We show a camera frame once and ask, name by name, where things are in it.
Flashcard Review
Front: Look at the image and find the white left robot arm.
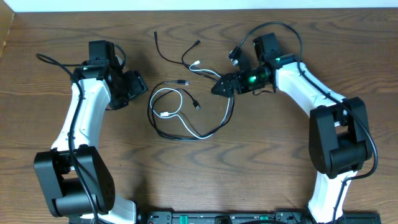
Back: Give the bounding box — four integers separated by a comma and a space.
34, 40, 148, 223

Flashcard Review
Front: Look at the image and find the white USB cable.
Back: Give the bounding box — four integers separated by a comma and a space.
150, 60, 233, 140

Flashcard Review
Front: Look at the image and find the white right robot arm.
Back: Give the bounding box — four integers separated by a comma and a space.
211, 33, 380, 223

